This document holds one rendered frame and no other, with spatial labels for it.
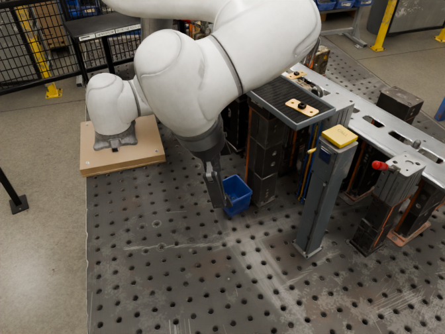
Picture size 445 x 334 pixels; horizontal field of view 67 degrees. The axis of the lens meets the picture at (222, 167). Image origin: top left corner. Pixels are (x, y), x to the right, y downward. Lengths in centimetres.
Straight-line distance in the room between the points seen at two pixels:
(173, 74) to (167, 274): 78
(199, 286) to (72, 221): 136
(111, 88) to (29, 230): 124
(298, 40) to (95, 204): 101
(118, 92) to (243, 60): 94
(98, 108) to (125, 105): 10
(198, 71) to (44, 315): 168
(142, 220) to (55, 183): 140
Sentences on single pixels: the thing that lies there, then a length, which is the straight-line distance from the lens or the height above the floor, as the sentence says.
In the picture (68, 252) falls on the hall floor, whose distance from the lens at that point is 215.
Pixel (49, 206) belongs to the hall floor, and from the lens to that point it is 243.
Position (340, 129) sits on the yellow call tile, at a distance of 86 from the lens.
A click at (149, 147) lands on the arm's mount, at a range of 145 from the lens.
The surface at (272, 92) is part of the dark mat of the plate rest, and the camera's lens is 97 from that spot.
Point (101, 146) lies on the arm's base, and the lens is 149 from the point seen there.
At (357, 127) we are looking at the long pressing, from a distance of 118.
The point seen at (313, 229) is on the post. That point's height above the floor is 84.
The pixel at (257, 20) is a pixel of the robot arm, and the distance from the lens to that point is 52.
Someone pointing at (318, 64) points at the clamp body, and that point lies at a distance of 155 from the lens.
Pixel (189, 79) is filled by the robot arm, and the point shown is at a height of 143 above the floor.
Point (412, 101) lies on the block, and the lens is 134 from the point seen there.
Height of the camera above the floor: 164
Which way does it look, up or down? 43 degrees down
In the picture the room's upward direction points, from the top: straight up
